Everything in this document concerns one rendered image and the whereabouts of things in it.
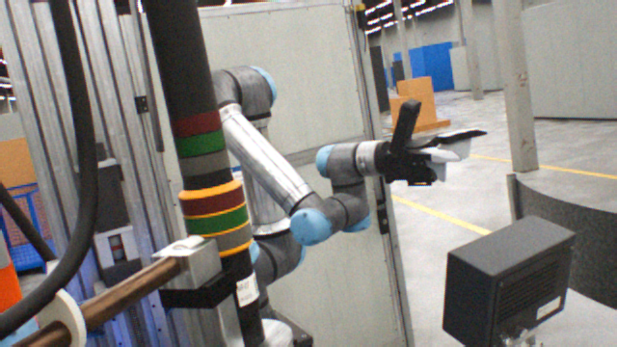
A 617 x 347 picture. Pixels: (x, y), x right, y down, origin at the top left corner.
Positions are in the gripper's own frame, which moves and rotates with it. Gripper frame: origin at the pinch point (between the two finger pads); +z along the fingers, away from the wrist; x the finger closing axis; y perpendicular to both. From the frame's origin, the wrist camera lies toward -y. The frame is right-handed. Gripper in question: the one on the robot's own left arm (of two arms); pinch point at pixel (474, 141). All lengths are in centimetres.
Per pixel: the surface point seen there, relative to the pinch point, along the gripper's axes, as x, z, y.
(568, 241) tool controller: -9.6, 11.4, 25.2
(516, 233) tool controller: -6.2, 2.6, 22.1
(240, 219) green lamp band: 70, 11, -18
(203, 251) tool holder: 74, 11, -18
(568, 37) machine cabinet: -997, -179, 126
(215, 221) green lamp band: 71, 10, -19
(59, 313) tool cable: 83, 12, -20
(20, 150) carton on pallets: -244, -744, 39
